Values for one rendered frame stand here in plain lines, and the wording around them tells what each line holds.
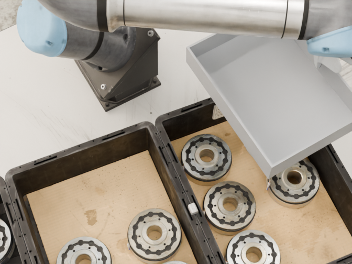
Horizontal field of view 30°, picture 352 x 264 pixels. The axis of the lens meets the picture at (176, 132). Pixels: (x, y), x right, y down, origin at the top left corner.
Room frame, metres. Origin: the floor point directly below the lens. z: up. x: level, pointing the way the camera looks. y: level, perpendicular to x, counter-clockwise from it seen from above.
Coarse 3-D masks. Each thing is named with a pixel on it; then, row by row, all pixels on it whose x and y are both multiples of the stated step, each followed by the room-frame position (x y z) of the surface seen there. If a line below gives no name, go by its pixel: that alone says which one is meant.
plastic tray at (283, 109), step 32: (192, 64) 0.64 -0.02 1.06; (224, 64) 0.66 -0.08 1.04; (256, 64) 0.66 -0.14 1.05; (288, 64) 0.66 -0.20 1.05; (224, 96) 0.59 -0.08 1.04; (256, 96) 0.59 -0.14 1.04; (288, 96) 0.59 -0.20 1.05; (320, 96) 0.59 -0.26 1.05; (256, 128) 0.53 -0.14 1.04; (288, 128) 0.53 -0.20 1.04; (320, 128) 0.53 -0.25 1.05; (256, 160) 0.47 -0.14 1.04; (288, 160) 0.45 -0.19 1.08
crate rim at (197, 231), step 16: (128, 128) 0.57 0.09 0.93; (144, 128) 0.58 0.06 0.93; (80, 144) 0.54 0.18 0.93; (96, 144) 0.54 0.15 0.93; (160, 144) 0.54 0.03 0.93; (48, 160) 0.50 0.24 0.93; (176, 176) 0.48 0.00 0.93; (16, 192) 0.43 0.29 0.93; (176, 192) 0.45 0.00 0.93; (16, 208) 0.40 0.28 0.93; (192, 224) 0.39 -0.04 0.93; (32, 240) 0.34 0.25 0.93; (32, 256) 0.32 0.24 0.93; (208, 256) 0.33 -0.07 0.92
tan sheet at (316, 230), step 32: (224, 128) 0.63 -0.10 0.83; (256, 192) 0.49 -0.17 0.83; (320, 192) 0.50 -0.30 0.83; (256, 224) 0.43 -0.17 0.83; (288, 224) 0.43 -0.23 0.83; (320, 224) 0.43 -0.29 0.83; (224, 256) 0.36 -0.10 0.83; (256, 256) 0.36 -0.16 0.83; (288, 256) 0.36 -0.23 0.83; (320, 256) 0.37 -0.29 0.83
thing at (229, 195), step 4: (228, 192) 0.48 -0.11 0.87; (220, 196) 0.47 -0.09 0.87; (224, 196) 0.47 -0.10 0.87; (228, 196) 0.47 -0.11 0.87; (232, 196) 0.47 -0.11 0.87; (236, 196) 0.47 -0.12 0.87; (220, 200) 0.46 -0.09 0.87; (236, 200) 0.46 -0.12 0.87; (240, 200) 0.46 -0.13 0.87; (220, 204) 0.45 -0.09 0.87; (240, 204) 0.45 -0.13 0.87; (220, 208) 0.44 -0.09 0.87; (224, 208) 0.44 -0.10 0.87; (236, 208) 0.44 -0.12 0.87; (240, 208) 0.44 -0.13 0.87; (224, 212) 0.43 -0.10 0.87; (228, 212) 0.43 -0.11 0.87; (232, 212) 0.44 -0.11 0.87; (236, 212) 0.44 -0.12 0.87
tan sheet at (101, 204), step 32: (128, 160) 0.55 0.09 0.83; (32, 192) 0.47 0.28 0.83; (64, 192) 0.48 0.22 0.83; (96, 192) 0.48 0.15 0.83; (128, 192) 0.48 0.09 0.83; (160, 192) 0.48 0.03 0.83; (64, 224) 0.41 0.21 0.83; (96, 224) 0.41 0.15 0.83; (128, 224) 0.42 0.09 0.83; (128, 256) 0.35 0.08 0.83; (192, 256) 0.36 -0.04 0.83
